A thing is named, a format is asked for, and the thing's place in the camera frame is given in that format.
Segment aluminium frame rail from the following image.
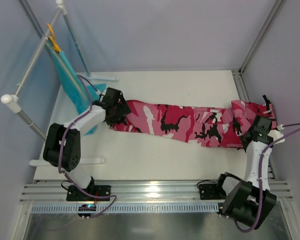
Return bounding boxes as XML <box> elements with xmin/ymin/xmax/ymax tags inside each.
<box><xmin>19</xmin><ymin>180</ymin><xmax>293</xmax><ymax>205</ymax></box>

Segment pink camouflage trousers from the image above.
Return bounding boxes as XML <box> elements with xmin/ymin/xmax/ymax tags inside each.
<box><xmin>110</xmin><ymin>100</ymin><xmax>277</xmax><ymax>149</ymax></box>

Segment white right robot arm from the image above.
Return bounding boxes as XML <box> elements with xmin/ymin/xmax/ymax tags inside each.
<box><xmin>217</xmin><ymin>115</ymin><xmax>277</xmax><ymax>233</ymax></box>

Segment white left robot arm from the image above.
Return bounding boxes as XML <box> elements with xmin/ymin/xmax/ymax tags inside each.
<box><xmin>43</xmin><ymin>87</ymin><xmax>131</xmax><ymax>195</ymax></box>

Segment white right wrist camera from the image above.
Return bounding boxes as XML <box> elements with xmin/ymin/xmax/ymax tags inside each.
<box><xmin>268</xmin><ymin>124</ymin><xmax>285</xmax><ymax>145</ymax></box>

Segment orange plastic hanger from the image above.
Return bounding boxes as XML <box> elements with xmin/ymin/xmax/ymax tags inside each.
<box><xmin>46</xmin><ymin>23</ymin><xmax>62</xmax><ymax>54</ymax></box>

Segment white clothes rack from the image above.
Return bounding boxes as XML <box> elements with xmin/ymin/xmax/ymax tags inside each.
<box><xmin>0</xmin><ymin>0</ymin><xmax>120</xmax><ymax>168</ymax></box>

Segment grey slotted cable duct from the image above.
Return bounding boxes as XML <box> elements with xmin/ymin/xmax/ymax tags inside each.
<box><xmin>30</xmin><ymin>202</ymin><xmax>219</xmax><ymax>215</ymax></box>

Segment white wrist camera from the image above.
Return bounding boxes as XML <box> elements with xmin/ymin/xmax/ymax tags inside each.
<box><xmin>95</xmin><ymin>89</ymin><xmax>107</xmax><ymax>101</ymax></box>
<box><xmin>268</xmin><ymin>124</ymin><xmax>285</xmax><ymax>145</ymax></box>

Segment clear green hanger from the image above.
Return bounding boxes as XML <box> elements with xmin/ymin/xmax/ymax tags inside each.
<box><xmin>45</xmin><ymin>43</ymin><xmax>89</xmax><ymax>105</ymax></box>

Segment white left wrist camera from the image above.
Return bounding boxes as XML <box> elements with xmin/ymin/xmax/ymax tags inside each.
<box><xmin>95</xmin><ymin>89</ymin><xmax>107</xmax><ymax>101</ymax></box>

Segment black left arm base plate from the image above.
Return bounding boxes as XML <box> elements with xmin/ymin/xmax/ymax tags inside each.
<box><xmin>66</xmin><ymin>184</ymin><xmax>111</xmax><ymax>202</ymax></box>

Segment turquoise t-shirt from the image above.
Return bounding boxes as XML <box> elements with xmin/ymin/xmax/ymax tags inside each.
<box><xmin>46</xmin><ymin>42</ymin><xmax>108</xmax><ymax>137</ymax></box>

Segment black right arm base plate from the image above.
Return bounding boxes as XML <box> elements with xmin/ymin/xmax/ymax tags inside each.
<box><xmin>197</xmin><ymin>182</ymin><xmax>227</xmax><ymax>200</ymax></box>

